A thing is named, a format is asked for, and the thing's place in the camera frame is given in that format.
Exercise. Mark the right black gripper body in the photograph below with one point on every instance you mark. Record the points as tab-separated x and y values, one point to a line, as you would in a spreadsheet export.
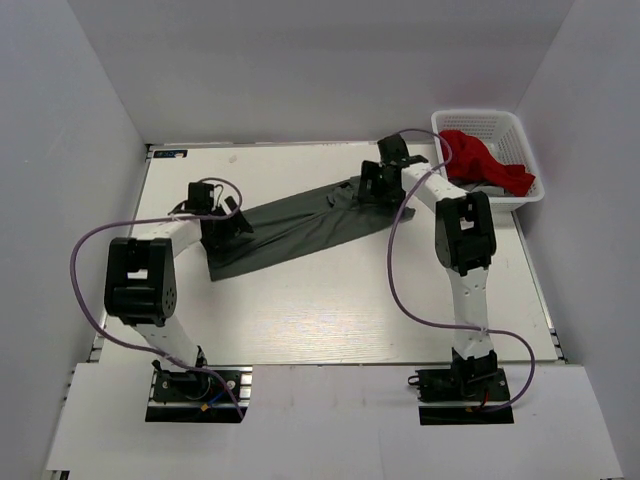
389	192

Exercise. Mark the blue table label sticker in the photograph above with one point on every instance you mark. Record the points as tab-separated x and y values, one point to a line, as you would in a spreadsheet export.
170	154

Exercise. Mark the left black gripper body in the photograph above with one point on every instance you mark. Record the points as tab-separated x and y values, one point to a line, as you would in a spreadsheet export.
226	232

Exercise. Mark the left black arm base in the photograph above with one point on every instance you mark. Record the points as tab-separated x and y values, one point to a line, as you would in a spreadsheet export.
194	398

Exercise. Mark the white plastic laundry basket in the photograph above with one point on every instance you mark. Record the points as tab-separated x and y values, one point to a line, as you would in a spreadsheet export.
502	133

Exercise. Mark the red t shirt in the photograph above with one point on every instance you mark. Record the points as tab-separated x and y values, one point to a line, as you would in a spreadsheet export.
472	162

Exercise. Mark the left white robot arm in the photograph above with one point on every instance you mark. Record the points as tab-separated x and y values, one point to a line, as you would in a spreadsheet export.
141	288

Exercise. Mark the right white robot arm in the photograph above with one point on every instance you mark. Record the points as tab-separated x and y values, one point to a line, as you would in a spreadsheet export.
464	235

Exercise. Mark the light grey t shirt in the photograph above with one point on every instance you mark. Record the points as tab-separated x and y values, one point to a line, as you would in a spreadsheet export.
486	188

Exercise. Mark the dark grey t shirt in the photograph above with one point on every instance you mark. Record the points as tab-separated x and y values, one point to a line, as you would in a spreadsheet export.
300	225

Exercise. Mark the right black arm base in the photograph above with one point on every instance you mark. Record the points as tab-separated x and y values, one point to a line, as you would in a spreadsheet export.
443	401

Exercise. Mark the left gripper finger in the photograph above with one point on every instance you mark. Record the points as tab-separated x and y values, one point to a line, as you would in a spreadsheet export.
242	225
231	205

